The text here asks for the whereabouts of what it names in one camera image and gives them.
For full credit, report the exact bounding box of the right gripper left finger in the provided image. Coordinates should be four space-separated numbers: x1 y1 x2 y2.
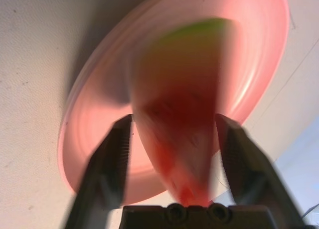
66 114 133 229

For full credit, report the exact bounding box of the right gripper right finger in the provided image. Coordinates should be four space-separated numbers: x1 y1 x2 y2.
215 113 307 229

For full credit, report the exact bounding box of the red watermelon slice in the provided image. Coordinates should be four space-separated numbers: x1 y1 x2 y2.
131 17 246 207

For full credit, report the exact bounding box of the pink plastic plate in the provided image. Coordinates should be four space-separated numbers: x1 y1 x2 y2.
57 0 291 206

